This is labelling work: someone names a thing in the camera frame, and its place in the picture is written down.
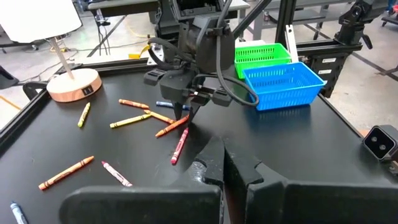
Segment white upright metal bracket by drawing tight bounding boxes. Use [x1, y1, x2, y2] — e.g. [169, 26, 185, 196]
[285, 24, 299, 63]

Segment yellow crayon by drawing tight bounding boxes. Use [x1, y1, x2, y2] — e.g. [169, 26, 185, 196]
[109, 114, 152, 129]

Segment blue plastic basket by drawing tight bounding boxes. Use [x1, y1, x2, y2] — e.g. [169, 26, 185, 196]
[242, 61, 326, 112]

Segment black jointed mount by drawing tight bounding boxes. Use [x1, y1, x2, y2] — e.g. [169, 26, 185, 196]
[334, 0, 389, 50]

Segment yellow-green crayon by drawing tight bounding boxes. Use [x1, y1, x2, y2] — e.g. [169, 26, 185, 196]
[77, 102, 91, 128]

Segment blue crayon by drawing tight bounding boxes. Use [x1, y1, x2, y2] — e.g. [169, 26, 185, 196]
[155, 100, 190, 111]
[9, 201, 29, 224]

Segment grey background table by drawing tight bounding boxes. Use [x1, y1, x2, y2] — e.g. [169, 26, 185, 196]
[88, 0, 251, 18]

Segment red crayon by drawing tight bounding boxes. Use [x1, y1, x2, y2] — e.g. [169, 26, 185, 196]
[170, 127, 190, 166]

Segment small black stereo camera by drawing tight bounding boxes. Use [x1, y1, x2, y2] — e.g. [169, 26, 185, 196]
[362, 124, 398, 162]

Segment thin lamp stem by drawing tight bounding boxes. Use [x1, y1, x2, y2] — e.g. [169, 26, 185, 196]
[49, 37, 75, 80]

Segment pink crayon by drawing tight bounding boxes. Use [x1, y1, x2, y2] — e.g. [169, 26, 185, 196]
[101, 161, 133, 188]

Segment black box white labels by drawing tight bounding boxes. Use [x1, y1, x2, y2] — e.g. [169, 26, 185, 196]
[306, 51, 343, 99]

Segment black diagonal strut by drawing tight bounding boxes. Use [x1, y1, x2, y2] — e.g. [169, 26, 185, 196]
[233, 0, 273, 40]

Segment black stand leg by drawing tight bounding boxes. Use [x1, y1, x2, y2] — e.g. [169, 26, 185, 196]
[0, 65, 19, 91]

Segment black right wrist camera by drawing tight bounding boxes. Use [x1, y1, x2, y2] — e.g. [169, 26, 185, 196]
[212, 86, 233, 108]

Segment green plastic basket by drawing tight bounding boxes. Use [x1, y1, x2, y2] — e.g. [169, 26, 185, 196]
[234, 42, 293, 80]

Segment black curved clamp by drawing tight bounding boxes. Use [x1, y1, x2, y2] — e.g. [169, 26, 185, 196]
[22, 81, 48, 101]

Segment round wooden lamp base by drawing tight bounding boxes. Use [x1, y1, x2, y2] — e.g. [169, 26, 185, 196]
[46, 68, 103, 103]

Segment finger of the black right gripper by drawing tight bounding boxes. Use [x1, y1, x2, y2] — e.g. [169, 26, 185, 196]
[173, 102, 184, 121]
[187, 104, 202, 124]

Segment yellow floor cable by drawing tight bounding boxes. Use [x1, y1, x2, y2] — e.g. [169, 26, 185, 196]
[127, 26, 152, 60]

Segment black upright post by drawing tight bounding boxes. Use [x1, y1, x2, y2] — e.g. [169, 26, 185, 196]
[275, 0, 298, 47]

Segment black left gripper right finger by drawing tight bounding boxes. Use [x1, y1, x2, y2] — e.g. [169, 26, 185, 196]
[223, 136, 398, 224]

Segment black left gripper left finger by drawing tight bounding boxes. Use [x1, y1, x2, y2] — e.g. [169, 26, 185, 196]
[58, 136, 225, 224]

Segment red-orange crayon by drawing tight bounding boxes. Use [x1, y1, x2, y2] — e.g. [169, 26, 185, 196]
[155, 114, 190, 138]

